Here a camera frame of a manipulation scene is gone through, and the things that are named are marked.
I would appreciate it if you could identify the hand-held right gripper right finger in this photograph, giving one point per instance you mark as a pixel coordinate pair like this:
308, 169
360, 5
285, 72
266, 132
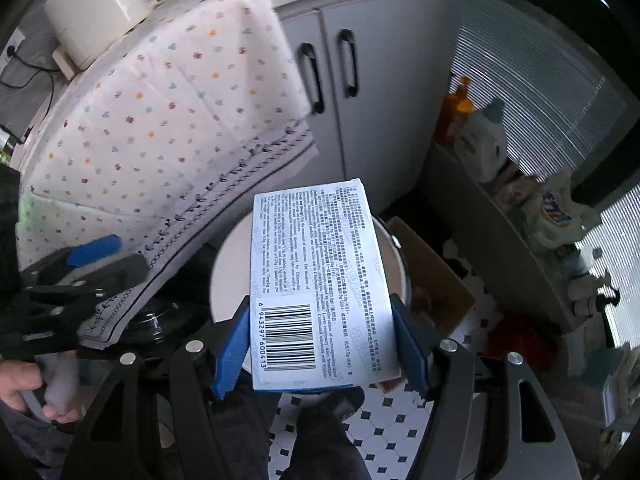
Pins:
411, 347

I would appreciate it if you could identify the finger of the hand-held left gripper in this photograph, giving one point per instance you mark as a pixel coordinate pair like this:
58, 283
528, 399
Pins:
95, 251
120, 270

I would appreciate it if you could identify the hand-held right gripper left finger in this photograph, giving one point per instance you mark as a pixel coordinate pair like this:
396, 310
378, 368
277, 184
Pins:
232, 355

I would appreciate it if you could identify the white trash bin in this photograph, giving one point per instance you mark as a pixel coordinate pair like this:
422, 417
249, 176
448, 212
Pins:
230, 270

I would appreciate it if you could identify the light blue medicine box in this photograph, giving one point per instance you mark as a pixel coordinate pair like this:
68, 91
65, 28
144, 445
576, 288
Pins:
320, 270

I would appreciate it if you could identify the person's left hand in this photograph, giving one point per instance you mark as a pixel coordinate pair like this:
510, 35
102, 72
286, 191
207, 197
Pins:
20, 377

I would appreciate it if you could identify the brown cardboard box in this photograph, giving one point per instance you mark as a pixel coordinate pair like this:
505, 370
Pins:
430, 270

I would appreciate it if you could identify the red bag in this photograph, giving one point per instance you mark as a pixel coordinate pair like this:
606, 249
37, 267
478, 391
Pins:
520, 342

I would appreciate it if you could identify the person's dark trouser leg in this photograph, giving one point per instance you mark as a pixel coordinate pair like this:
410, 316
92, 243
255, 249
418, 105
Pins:
310, 435

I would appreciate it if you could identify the grey storage shelf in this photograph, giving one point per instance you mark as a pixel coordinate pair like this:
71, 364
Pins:
500, 240

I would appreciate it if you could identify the dotted white cloth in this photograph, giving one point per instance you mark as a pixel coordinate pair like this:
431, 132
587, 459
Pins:
150, 110

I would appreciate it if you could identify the white pump bottle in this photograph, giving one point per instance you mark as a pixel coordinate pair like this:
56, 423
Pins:
595, 297

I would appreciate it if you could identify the white blue detergent pouch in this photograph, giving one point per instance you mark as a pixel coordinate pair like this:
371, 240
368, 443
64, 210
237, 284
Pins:
560, 212

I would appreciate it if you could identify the teal box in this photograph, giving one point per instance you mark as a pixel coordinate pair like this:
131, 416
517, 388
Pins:
615, 380

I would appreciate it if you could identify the orange bottle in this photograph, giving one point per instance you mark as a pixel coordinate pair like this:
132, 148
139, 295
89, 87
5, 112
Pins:
457, 107

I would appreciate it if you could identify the white air fryer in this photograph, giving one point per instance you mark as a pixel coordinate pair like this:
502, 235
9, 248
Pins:
95, 5

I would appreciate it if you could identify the white cabinet door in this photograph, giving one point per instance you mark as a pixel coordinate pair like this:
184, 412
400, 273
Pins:
400, 85
292, 30

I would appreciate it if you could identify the white wall socket panel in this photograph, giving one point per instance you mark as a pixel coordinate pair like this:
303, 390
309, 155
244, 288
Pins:
11, 50

